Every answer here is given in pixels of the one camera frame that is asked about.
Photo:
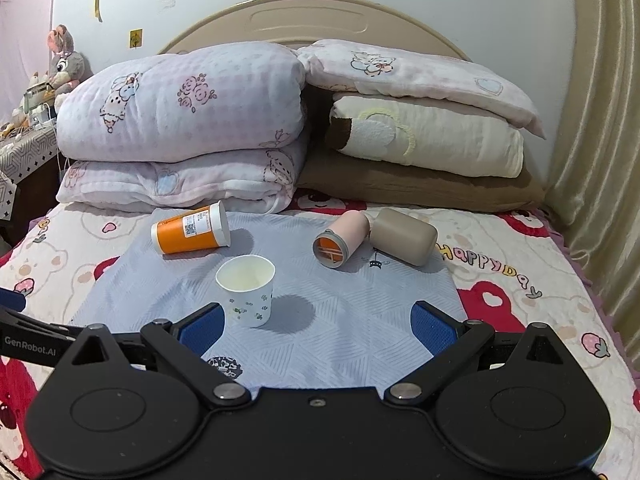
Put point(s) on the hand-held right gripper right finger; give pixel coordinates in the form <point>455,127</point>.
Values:
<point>432,325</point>

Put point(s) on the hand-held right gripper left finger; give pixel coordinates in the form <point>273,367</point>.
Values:
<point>201,327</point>

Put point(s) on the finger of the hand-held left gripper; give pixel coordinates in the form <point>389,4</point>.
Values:
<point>11,300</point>

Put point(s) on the beige cup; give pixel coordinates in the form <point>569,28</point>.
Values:
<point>405,235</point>

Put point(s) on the orange cup with white lid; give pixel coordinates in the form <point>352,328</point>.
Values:
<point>180,234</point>

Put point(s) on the pink cup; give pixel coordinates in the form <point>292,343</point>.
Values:
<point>347,232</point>

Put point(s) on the white floral paper cup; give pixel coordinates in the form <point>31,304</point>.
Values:
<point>249,300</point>

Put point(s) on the grey-blue textured mat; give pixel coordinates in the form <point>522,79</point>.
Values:
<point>345,310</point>

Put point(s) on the bear print bedsheet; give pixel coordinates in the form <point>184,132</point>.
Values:
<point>525,280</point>

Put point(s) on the brown pillow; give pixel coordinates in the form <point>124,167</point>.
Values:
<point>410,185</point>

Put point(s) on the nightstand with patterned cloth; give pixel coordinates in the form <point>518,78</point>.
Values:
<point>22,155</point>

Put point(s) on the cream embroidered pillow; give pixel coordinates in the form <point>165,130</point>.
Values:
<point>450,137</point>

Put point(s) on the small white appliance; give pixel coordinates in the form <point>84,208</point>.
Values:
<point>36,102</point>

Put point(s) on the folded pink printed quilt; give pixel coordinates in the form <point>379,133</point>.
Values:
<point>200,110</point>

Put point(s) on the grey plush rabbit toy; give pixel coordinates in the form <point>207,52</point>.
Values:
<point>65,62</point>

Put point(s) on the pink printed pillow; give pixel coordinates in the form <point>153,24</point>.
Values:
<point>425,77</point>

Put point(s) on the beige curtain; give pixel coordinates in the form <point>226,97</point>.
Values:
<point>595,135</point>

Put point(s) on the pink curtain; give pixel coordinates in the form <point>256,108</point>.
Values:
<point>25,35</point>

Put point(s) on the beige headboard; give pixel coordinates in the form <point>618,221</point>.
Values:
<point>325,17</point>

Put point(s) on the yellow wall hook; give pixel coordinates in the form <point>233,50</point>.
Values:
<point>135,39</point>

